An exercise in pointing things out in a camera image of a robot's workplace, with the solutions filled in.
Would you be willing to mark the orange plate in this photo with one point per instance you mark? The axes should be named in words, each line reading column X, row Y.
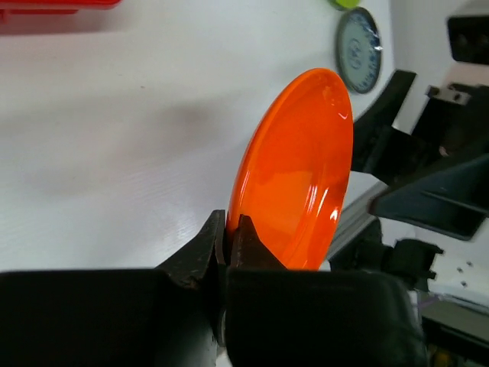
column 294, row 174

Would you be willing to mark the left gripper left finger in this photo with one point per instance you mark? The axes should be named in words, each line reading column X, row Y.
column 162, row 316

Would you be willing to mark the aluminium frame rail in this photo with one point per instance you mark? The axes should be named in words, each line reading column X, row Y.
column 355, row 217

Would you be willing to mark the blue white patterned plate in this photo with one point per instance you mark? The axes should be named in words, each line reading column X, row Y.
column 358, row 50

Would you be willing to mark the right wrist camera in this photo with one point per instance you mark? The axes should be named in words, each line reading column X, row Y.
column 468, row 33

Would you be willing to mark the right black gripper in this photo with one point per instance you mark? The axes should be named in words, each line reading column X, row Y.
column 446, row 157

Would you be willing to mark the red plastic bin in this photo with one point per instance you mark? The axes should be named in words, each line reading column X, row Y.
column 52, row 7

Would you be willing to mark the green plate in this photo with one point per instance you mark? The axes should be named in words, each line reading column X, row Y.
column 345, row 5

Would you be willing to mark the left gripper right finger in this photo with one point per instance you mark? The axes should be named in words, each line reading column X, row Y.
column 280, row 317

